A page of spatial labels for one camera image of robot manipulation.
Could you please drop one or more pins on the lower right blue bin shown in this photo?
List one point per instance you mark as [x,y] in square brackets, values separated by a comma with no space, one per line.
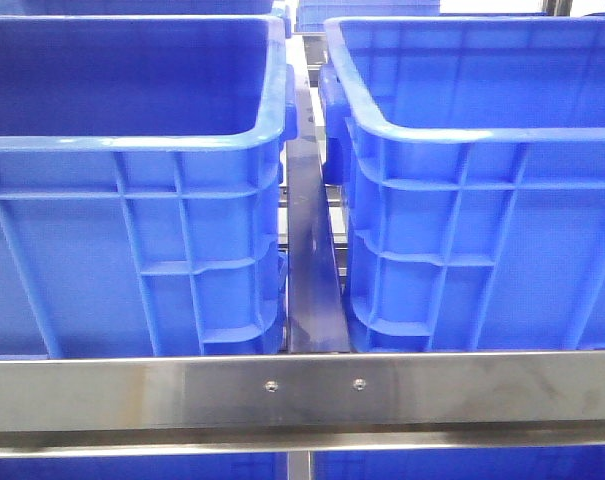
[576,462]

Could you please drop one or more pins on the steel centre divider bar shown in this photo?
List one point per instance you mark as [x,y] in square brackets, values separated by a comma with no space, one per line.
[316,318]

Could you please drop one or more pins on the left blue plastic bin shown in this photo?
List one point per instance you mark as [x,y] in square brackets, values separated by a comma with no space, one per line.
[139,185]

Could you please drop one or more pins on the rear left blue bin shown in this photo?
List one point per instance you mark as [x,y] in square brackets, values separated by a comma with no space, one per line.
[278,9]

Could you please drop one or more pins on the right rail screw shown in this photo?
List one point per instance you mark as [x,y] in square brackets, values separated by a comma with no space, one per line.
[359,384]

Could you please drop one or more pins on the rail screw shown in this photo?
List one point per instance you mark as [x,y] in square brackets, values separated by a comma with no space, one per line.
[359,384]
[271,386]

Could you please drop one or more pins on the lower left blue bin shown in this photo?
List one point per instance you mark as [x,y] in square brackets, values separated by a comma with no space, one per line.
[215,466]

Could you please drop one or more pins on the steel front rail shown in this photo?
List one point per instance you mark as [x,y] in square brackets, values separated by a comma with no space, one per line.
[201,405]

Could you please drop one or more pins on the rear right blue bin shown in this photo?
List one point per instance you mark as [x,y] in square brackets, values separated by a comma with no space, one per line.
[310,15]

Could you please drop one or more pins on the blue plastic bin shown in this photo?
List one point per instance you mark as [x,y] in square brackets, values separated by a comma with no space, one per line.
[139,185]
[474,180]

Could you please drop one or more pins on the right blue plastic bin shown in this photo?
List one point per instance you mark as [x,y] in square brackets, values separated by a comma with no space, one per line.
[474,180]

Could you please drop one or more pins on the left rail screw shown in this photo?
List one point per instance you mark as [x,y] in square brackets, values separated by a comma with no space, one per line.
[271,386]

